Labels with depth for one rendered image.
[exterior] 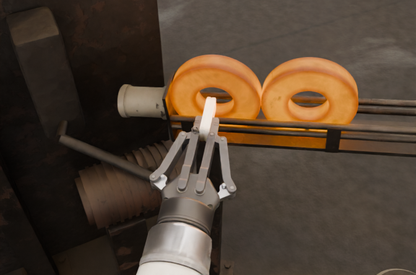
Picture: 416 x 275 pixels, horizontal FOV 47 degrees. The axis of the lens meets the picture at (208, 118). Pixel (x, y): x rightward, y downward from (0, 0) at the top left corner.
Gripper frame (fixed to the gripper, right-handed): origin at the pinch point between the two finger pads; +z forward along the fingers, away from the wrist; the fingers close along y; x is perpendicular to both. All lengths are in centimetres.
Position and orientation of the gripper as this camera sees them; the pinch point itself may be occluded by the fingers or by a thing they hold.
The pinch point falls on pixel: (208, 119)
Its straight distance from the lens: 77.0
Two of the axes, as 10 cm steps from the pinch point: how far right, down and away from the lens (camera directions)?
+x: -0.1, -6.3, -7.8
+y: 9.8, 1.3, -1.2
